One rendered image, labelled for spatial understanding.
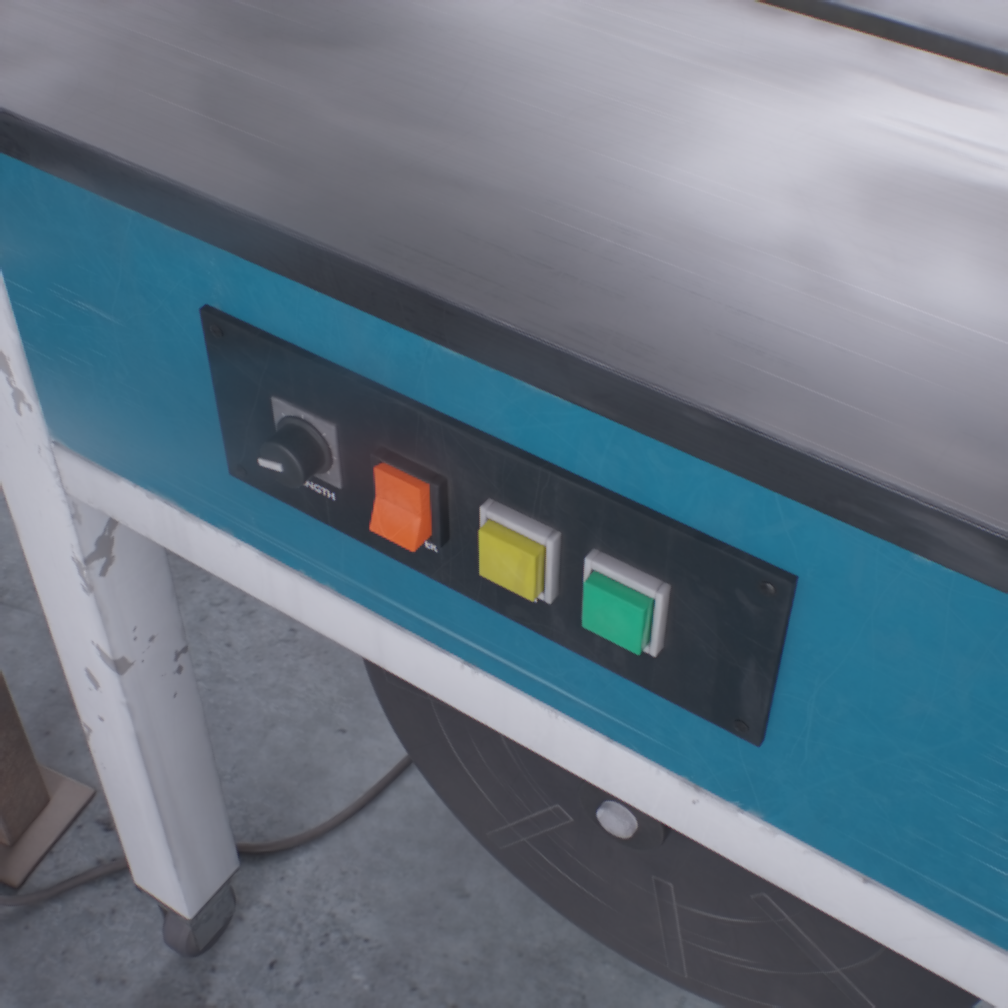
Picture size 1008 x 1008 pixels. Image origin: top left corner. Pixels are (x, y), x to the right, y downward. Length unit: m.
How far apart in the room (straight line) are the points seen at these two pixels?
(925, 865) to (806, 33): 0.33
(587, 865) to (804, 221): 0.61
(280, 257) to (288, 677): 0.82
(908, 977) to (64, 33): 0.68
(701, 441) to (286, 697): 0.88
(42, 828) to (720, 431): 0.90
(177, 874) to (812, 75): 0.68
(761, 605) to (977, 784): 0.09
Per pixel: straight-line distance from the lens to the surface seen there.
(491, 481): 0.53
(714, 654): 0.52
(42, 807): 1.28
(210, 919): 1.15
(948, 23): 0.67
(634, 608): 0.51
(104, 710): 0.93
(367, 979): 1.17
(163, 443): 0.68
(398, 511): 0.56
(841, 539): 0.47
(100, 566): 0.82
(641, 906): 1.05
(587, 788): 0.91
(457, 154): 0.56
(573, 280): 0.50
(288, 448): 0.57
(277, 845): 1.22
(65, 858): 1.26
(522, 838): 1.07
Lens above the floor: 1.03
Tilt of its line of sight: 45 degrees down
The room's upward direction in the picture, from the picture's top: straight up
